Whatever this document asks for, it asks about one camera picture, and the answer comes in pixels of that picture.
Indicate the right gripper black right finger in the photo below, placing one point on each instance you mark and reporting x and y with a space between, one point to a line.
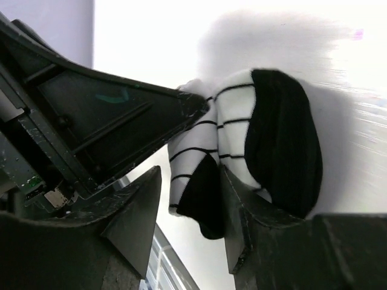
267 248

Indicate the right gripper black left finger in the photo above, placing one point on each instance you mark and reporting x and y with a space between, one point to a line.
105 245

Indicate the white black-striped ankle sock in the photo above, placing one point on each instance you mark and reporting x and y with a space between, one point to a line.
259 126

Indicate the aluminium table edge rail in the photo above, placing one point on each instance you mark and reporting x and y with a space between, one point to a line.
169 262

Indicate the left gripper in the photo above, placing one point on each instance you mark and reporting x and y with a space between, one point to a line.
68 131

